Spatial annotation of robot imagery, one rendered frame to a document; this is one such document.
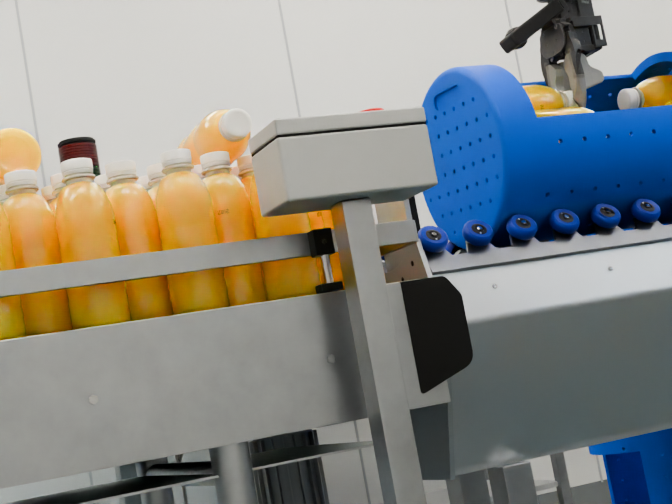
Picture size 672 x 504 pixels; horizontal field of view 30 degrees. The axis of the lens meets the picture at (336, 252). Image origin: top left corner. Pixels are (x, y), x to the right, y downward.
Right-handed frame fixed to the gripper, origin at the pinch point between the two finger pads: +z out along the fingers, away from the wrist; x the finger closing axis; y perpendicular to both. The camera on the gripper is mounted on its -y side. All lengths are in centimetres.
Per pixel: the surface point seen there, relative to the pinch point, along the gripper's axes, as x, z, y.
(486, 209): -5.5, 16.0, -22.2
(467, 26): 332, -121, 185
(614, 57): 330, -100, 263
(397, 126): -34, 9, -49
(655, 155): -13.0, 12.0, 4.5
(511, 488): -9, 57, -29
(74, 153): 33, -7, -74
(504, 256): -11.4, 24.0, -24.3
